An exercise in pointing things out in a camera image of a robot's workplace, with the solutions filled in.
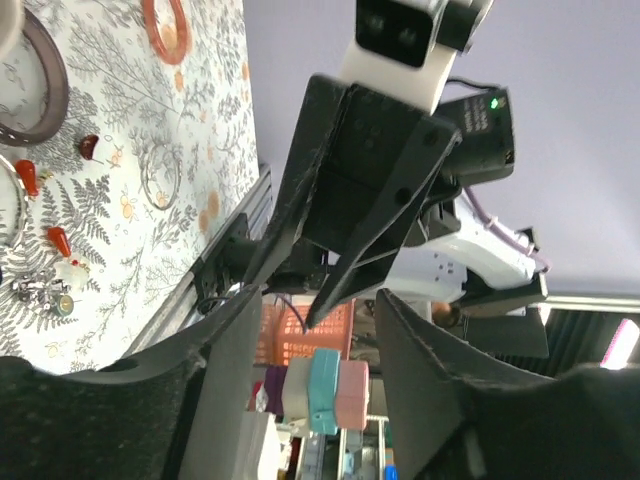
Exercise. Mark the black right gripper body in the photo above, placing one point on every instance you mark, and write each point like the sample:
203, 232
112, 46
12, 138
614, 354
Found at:
484, 153

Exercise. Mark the silver cluster earring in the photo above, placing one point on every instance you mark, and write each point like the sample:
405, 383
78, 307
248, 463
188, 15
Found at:
51, 296

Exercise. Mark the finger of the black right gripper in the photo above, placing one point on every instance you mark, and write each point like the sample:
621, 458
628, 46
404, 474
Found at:
365, 205
318, 118

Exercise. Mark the floral patterned tablecloth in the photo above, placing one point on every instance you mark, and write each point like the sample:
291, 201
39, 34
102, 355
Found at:
178, 75

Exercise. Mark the silver hoop bangle right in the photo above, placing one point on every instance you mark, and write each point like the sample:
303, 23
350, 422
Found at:
160, 175

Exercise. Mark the aluminium mounting rail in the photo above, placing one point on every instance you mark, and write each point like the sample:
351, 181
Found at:
206, 277

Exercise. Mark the pastel coloured boxes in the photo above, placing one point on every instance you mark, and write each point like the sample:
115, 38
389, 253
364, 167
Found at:
324, 393

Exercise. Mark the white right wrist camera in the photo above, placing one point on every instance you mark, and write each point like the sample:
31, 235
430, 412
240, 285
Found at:
406, 49

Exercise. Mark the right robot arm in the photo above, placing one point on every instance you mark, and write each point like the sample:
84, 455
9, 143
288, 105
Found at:
490, 275

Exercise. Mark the white flower earring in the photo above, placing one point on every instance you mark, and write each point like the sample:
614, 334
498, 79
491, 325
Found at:
73, 271

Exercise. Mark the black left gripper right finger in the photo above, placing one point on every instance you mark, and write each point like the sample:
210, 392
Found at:
458, 413

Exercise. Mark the orange drop earring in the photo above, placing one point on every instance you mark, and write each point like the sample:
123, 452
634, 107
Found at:
31, 178
58, 238

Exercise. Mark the cream navy jewelry box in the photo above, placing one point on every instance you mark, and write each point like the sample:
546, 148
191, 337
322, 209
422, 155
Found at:
11, 24

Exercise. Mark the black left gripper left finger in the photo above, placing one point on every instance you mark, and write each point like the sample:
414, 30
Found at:
171, 411

